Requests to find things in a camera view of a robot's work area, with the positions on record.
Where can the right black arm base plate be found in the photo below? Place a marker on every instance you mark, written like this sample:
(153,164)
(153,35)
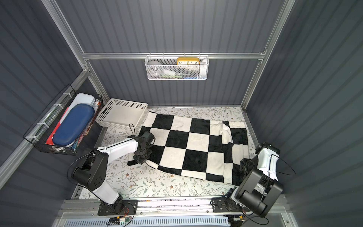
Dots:
(223,204)

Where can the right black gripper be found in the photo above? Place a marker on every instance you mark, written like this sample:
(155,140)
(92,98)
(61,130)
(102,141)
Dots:
(245,167)

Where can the black white checkered pillowcase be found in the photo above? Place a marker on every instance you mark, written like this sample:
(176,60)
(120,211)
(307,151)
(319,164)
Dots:
(204,149)

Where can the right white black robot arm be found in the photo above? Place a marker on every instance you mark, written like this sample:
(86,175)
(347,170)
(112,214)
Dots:
(260,187)

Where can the blue oval zip case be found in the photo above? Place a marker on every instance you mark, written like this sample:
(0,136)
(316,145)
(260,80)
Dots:
(73,125)

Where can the white flat plastic box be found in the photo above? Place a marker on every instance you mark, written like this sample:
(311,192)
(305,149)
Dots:
(80,98)

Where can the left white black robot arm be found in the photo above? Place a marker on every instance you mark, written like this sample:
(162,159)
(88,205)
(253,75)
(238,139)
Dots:
(90,171)

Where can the white ventilated front panel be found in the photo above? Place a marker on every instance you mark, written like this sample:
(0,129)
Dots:
(181,221)

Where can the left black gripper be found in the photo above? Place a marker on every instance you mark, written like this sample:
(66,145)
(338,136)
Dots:
(141,153)

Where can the white mesh hanging basket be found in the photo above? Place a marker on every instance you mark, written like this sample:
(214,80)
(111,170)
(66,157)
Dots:
(172,71)

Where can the black wire wall basket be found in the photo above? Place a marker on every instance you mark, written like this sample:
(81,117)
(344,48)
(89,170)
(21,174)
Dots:
(42,129)

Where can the white tape roll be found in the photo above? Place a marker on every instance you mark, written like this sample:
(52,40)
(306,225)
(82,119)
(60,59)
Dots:
(154,68)

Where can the yellow clock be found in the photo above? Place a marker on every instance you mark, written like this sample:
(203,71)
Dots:
(188,61)

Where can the small electronics board with wires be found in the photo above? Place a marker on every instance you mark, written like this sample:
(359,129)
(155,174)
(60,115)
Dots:
(119,221)

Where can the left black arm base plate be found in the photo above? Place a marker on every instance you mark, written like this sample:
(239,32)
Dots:
(124,207)

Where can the floral patterned table mat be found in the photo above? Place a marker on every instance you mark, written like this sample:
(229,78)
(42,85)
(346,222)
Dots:
(141,181)

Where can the red flat folder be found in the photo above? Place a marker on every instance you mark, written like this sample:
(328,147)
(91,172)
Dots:
(49,140)

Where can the white perforated plastic basket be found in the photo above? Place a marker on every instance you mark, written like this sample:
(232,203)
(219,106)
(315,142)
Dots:
(120,114)

